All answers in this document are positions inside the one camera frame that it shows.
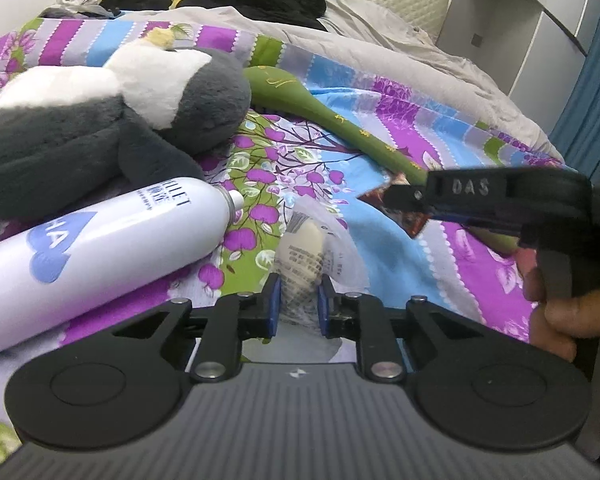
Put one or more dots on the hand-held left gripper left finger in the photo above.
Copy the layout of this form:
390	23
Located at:
274	310

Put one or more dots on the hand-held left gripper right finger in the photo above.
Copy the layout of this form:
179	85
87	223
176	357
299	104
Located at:
324	310

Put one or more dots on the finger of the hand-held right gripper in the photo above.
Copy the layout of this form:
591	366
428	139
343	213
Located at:
465	217

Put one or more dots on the dark red snack wrapper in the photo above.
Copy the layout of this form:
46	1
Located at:
415	222

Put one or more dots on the clear plastic bag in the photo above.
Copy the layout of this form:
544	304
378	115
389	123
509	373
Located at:
300	255

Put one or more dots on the person's right hand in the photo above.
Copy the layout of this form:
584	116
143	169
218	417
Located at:
565	320

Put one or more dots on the striped floral bedsheet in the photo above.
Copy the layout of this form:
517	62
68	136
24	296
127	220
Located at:
455	270

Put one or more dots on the blue curtain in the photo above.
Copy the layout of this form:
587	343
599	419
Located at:
590	110

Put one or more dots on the grey duvet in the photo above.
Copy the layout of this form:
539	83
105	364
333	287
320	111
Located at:
405	60

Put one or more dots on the white spray bottle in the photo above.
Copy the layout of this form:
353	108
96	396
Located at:
105	250

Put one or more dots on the grey wardrobe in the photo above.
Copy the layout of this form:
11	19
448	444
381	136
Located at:
505	20

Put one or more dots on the green massage hammer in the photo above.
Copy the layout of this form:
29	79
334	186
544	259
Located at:
280	92

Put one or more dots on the grey white penguin plush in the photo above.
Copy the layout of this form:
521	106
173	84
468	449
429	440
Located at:
55	140

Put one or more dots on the grey cloth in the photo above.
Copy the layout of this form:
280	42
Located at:
55	11

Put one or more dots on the wall switch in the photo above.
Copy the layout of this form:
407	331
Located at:
476	40

